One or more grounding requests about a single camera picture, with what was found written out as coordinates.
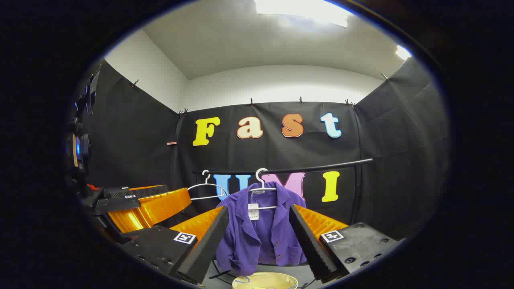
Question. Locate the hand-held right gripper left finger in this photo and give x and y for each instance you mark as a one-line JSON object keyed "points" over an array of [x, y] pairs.
{"points": [[209, 245]]}

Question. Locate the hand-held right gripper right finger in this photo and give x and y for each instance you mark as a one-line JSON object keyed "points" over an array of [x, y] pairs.
{"points": [[311, 245]]}

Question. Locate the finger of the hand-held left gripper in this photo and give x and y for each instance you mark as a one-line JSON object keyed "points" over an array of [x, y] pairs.
{"points": [[140, 192], [116, 204]]}

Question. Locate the purple knit jacket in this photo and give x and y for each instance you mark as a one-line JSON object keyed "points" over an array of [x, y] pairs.
{"points": [[265, 237]]}

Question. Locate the yellow laundry hamper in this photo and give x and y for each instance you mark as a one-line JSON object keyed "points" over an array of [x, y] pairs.
{"points": [[265, 281]]}

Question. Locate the white plastic clothes hanger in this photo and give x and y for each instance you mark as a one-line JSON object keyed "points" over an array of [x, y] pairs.
{"points": [[207, 182], [263, 188]]}

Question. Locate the black clothes rack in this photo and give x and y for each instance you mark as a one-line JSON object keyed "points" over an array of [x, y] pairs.
{"points": [[341, 164]]}

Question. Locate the row of black backdrop clips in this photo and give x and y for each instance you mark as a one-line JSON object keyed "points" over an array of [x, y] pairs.
{"points": [[251, 102]]}

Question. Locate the small ceiling light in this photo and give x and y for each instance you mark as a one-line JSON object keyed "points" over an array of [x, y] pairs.
{"points": [[402, 52]]}

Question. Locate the large ceiling light panel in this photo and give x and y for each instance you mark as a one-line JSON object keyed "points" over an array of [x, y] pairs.
{"points": [[301, 10]]}

